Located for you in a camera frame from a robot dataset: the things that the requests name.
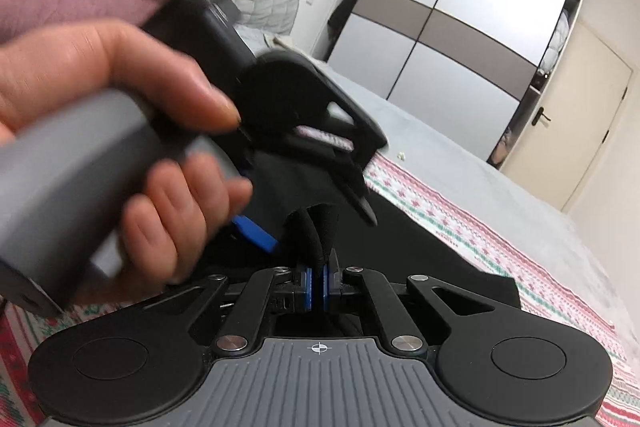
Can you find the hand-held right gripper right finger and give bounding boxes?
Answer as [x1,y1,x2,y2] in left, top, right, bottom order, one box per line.
[322,264,496,353]

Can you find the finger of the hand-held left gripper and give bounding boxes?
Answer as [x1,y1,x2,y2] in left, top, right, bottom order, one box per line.
[234,215,280,254]
[297,52,390,228]

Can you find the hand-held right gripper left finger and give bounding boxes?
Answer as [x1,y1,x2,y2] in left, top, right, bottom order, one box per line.
[142,266,317,354]

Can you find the black pants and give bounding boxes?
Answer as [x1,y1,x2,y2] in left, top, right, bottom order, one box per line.
[200,147,522,340]

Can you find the person's left hand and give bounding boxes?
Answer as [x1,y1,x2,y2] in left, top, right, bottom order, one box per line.
[0,18,254,304]

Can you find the dark hanging clothing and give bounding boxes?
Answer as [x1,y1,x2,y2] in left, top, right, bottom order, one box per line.
[327,0,367,44]

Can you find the white and grey wardrobe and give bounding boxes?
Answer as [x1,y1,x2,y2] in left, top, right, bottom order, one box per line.
[325,0,596,165]

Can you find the pinkish item in wardrobe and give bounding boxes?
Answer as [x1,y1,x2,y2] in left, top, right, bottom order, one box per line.
[490,129,512,168]

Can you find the patterned striped blanket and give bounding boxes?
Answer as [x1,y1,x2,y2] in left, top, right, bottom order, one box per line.
[0,152,640,427]

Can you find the cream door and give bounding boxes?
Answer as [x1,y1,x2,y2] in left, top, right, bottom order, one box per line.
[500,19,637,214]

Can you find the white folded bedding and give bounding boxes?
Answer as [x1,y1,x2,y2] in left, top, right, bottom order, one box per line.
[537,7,572,78]

